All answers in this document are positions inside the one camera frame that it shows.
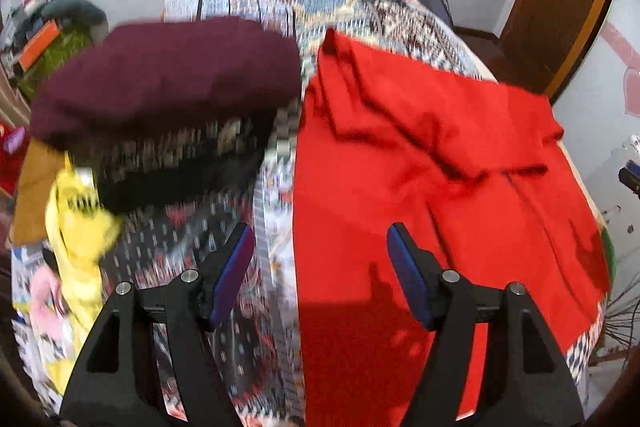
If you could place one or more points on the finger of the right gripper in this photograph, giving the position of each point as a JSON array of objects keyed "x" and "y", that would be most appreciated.
[{"x": 629, "y": 176}]

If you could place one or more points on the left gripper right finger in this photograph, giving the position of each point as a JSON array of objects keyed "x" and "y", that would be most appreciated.
[{"x": 493, "y": 361}]

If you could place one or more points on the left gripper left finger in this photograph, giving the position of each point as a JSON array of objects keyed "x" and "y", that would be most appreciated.
[{"x": 147, "y": 360}]

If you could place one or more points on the red zip jacket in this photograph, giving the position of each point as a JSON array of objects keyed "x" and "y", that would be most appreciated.
[{"x": 475, "y": 171}]

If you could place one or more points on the yellow garment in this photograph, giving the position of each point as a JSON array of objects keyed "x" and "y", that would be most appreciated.
[{"x": 80, "y": 232}]

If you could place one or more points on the patchwork patterned quilt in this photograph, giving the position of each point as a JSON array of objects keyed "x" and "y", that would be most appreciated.
[{"x": 180, "y": 195}]

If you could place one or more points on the wooden wardrobe with sliding door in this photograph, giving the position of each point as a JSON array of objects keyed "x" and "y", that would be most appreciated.
[{"x": 583, "y": 55}]

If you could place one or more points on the wooden lap desk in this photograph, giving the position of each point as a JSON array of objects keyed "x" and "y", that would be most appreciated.
[{"x": 40, "y": 168}]

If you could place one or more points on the red plush toy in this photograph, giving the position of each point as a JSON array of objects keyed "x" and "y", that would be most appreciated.
[{"x": 13, "y": 148}]

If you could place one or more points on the grey blue backpack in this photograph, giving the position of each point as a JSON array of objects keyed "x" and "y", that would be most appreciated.
[{"x": 440, "y": 8}]

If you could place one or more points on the maroon folded garment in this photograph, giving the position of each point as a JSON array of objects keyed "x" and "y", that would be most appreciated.
[{"x": 148, "y": 79}]

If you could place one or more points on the green patterned bag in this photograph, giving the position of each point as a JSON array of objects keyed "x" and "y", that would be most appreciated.
[{"x": 71, "y": 42}]

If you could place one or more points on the orange box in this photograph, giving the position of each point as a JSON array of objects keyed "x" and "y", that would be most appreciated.
[{"x": 38, "y": 44}]

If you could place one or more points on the grey green plush toy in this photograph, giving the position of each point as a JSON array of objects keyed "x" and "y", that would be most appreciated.
[{"x": 77, "y": 14}]

